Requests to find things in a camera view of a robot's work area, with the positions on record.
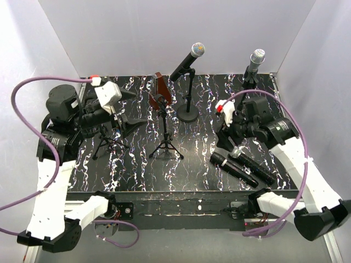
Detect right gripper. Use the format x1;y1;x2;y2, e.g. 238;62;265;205
214;109;257;152

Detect matte black microphone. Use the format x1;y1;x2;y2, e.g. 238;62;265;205
210;152;259;188

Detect black glitter microphone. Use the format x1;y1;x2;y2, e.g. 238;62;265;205
228;148;275;186

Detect tall black tripod stand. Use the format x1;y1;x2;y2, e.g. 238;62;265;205
149;94;184;159

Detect small black tripod stand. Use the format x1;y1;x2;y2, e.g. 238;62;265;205
92;124;129;161

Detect round base microphone stand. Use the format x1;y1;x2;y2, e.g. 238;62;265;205
177;68;199;123

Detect black microphone iridescent head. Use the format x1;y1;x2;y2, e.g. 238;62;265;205
170;42;206;82

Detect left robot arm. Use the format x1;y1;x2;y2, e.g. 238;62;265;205
16;84;122;253

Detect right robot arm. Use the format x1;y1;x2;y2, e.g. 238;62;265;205
215;96;350;241

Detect right round base stand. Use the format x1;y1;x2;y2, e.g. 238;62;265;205
235;79;258;111

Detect silver glitter microphone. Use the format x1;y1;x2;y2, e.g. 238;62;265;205
244;49;265;82

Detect brown wooden metronome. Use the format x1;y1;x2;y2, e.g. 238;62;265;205
149;72;172;111

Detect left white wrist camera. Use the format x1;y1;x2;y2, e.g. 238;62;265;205
91;77;122;115

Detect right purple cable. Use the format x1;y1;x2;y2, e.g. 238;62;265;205
219;90;312;238

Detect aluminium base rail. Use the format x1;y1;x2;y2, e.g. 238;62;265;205
17;87;350;252

